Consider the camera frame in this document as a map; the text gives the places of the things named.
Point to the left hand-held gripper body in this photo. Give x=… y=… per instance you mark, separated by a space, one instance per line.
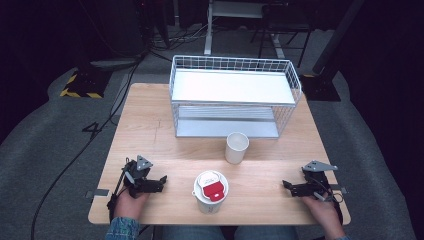
x=138 y=181

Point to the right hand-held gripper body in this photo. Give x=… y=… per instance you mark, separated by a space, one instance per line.
x=315 y=185

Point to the white cup with red-tab lid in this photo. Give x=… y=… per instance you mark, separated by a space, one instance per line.
x=210 y=190

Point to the white paper cup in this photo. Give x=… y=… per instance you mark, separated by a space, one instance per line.
x=236 y=148

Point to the person's left hand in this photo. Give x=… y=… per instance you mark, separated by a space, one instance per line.
x=130 y=206

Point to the person's right hand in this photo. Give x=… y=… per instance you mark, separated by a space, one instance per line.
x=323 y=213

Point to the person's right leg in jeans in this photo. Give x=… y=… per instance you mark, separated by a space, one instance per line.
x=266 y=233

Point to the person's leg in jeans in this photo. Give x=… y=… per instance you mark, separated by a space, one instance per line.
x=266 y=233
x=191 y=233

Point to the person's left leg in jeans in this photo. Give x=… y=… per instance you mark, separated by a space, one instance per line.
x=191 y=233

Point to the black stand with base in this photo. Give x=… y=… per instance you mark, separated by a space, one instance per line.
x=321 y=83

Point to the yellow-black striped stand base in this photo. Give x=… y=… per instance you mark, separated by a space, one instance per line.
x=85 y=85

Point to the black chair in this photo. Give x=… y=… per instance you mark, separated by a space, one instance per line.
x=283 y=23

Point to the grey metal table bracket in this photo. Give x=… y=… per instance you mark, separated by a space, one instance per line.
x=98 y=193
x=340 y=189

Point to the white desk frame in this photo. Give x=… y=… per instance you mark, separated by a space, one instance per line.
x=230 y=10

